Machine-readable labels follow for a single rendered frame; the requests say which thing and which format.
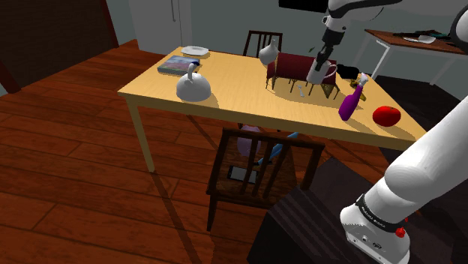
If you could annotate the red tomato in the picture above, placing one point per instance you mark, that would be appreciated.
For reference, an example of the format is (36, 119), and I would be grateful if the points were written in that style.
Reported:
(386, 116)

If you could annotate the white mug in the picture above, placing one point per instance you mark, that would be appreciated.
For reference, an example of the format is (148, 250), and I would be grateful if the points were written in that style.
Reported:
(317, 75)

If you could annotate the black rounded object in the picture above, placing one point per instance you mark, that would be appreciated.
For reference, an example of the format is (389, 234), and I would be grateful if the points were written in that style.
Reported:
(347, 71)

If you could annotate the book with colourful cover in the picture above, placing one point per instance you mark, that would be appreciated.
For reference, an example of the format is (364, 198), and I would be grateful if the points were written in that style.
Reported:
(174, 65)

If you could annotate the dark robot stand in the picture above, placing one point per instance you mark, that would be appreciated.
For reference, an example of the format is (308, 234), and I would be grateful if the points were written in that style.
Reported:
(310, 226)

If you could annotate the yellow-brown small object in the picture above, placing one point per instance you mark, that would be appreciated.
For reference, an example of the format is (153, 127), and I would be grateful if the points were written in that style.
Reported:
(360, 96)

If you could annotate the dark wooden chair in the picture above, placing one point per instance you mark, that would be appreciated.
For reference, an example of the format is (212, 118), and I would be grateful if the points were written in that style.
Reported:
(252, 40)
(223, 182)

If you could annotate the light wooden table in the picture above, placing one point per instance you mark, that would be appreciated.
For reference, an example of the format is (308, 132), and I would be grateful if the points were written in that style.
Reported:
(237, 84)

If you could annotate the white plate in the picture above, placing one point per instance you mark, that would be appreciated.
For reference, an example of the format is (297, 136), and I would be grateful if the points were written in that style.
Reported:
(195, 50)

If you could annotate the purple spray bottle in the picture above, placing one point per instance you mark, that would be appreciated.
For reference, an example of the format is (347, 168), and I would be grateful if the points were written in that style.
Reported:
(349, 104)

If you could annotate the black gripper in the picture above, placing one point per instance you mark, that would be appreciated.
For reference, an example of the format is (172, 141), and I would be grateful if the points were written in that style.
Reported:
(332, 39)

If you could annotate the small white utensil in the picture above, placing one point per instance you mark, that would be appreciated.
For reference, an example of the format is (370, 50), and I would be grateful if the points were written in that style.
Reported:
(301, 91)

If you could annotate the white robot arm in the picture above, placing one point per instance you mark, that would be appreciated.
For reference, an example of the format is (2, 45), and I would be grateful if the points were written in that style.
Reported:
(420, 172)

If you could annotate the dark brown cabinet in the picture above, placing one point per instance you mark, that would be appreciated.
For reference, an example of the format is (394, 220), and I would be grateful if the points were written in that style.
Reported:
(55, 36)

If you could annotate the blue long object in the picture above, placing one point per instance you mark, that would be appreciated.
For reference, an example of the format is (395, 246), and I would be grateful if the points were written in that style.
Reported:
(276, 149)

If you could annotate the black tablet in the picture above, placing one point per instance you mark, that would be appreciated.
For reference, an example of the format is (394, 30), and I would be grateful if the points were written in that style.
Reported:
(237, 173)

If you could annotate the white round vase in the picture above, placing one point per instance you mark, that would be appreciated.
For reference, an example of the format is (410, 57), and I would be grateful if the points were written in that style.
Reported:
(268, 55)

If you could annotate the brown side table white legs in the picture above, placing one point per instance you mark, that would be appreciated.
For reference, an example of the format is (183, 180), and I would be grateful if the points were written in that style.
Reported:
(398, 39)

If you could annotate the dark red rack with legs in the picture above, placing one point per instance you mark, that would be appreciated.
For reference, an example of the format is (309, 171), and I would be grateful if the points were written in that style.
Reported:
(294, 66)

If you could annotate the white door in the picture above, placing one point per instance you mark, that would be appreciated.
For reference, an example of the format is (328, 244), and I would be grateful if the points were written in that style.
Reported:
(157, 25)

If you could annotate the white kettle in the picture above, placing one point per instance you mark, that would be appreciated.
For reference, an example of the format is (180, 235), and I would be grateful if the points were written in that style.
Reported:
(193, 89)

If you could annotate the lavender rounded object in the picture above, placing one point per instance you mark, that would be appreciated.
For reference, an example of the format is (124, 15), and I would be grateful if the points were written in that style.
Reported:
(244, 144)

